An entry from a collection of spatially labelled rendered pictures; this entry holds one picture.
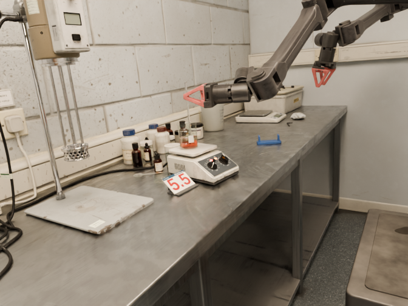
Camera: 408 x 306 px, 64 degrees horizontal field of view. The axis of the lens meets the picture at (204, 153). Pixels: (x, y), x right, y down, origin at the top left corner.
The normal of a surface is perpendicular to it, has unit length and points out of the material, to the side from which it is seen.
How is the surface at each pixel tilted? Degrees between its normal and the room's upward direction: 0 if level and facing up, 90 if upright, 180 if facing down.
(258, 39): 90
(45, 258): 0
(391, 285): 0
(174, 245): 0
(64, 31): 90
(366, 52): 90
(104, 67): 90
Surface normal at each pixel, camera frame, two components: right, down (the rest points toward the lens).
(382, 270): -0.08, -0.96
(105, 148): 0.85, 0.07
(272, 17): -0.52, 0.27
